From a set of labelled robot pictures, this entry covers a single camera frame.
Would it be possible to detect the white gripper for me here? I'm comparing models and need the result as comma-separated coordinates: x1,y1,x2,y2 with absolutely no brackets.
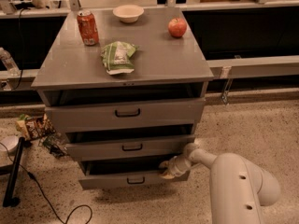
159,155,192,179

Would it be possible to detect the grey bottom drawer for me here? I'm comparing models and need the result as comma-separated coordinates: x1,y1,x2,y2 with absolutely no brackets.
79,156,189,189

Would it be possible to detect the grey drawer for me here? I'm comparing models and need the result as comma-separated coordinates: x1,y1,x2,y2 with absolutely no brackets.
79,156,189,189
46,98,205,133
66,134,195,161

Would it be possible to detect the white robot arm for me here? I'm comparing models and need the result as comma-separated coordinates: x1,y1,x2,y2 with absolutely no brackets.
159,143,281,224

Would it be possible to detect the grey top drawer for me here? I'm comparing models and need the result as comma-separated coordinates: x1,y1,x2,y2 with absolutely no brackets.
46,98,205,133

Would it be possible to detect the grey middle drawer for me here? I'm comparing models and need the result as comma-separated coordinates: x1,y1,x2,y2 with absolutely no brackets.
66,134,195,161

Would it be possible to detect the grey drawer cabinet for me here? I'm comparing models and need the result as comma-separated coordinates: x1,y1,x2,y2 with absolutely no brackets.
31,7,215,173

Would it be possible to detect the dark green floor bag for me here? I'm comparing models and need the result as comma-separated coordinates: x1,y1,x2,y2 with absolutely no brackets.
38,133,67,159

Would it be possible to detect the green chip bag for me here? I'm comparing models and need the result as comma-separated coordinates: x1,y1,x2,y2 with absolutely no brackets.
101,41,138,76

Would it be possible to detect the brown snack bag on floor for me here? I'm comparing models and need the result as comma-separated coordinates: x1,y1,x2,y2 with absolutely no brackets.
16,114,55,141

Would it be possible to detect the red apple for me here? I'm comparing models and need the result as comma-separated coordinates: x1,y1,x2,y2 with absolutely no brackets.
168,18,187,38

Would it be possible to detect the black stand leg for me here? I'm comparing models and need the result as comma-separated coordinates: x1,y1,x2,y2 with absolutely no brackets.
0,137,25,207

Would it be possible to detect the white round floor object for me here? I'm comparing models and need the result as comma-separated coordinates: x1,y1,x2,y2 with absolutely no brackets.
0,135,19,153

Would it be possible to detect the white bowl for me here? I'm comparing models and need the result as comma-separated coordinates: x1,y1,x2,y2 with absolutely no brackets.
113,5,144,23

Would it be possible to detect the orange soda can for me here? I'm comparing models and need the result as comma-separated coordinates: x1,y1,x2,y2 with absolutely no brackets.
77,10,99,46

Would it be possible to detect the clear plastic bottle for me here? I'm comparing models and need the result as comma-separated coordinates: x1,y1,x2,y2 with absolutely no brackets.
0,48,21,77

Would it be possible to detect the black cable on floor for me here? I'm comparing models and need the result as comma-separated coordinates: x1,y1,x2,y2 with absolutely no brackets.
0,141,93,224

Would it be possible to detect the metal railing frame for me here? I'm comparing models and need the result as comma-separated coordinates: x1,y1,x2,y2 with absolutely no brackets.
0,0,299,105

